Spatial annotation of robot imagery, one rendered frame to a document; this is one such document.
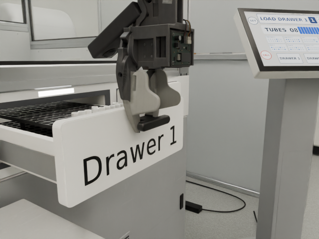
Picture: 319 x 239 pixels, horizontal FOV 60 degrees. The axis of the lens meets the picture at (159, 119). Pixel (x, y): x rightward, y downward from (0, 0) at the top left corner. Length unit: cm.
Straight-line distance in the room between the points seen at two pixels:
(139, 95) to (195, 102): 190
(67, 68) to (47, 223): 29
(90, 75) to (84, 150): 30
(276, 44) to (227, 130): 116
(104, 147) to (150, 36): 16
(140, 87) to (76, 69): 24
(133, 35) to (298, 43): 88
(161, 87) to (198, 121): 187
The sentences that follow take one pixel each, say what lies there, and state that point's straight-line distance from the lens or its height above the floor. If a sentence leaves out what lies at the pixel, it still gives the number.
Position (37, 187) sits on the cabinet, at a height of 76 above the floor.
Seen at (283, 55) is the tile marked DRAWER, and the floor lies 101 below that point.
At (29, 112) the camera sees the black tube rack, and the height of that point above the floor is 90.
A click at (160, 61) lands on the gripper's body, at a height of 100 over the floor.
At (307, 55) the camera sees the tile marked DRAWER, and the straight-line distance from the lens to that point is 117.
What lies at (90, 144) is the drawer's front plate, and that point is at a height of 89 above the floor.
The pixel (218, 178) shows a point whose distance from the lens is 234.
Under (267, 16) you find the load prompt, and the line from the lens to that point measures 123.
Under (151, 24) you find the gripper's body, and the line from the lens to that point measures 40.
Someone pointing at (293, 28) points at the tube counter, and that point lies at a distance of 124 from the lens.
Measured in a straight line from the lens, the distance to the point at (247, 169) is 221.
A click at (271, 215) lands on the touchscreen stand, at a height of 32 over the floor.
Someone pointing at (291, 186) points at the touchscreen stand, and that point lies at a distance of 136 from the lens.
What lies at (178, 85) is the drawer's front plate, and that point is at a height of 92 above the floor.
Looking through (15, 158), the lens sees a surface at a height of 85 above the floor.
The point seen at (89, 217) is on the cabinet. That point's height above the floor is 63.
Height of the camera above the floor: 100
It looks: 12 degrees down
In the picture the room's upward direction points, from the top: straight up
